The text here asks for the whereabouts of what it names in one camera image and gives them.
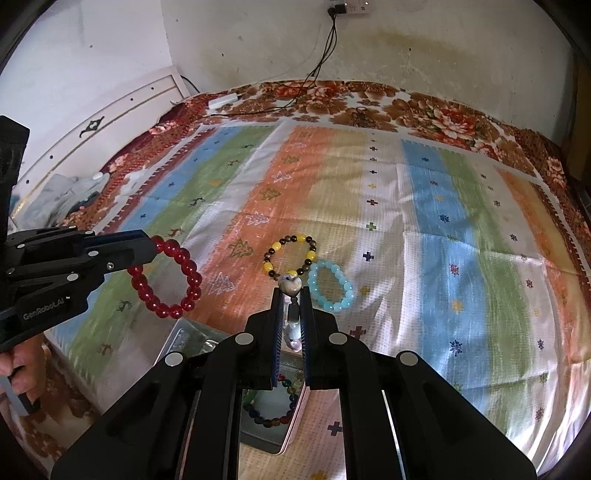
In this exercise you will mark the floral brown bedsheet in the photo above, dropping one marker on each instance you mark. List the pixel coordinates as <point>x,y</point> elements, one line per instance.
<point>429,110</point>

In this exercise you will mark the small dark keyring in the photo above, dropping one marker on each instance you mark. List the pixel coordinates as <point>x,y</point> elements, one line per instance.
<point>362,117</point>

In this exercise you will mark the white headboard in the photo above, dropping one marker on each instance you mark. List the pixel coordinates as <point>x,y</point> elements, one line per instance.
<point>106,120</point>

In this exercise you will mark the white charger block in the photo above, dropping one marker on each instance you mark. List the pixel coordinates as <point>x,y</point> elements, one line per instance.
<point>224,100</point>

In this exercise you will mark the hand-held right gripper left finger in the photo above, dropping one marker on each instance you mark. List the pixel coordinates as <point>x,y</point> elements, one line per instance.
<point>265,350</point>

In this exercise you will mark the silver tin box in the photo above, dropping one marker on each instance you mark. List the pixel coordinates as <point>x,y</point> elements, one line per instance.
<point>263,438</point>

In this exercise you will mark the striped colourful blanket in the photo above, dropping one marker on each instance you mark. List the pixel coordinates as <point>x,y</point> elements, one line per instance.
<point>438,240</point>

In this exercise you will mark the white power strip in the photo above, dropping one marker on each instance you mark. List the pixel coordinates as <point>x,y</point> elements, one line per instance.
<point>351,7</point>

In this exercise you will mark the grey crumpled clothing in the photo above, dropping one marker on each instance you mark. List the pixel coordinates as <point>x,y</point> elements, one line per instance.
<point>64,196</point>

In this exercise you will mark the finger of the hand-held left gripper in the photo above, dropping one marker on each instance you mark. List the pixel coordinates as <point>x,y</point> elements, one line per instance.
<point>115,242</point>
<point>111,264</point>

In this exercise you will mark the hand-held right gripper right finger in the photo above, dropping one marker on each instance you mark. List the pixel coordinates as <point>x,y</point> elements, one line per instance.
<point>321,350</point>

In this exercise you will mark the person's left hand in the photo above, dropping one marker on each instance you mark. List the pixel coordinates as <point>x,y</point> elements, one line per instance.
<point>27,364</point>

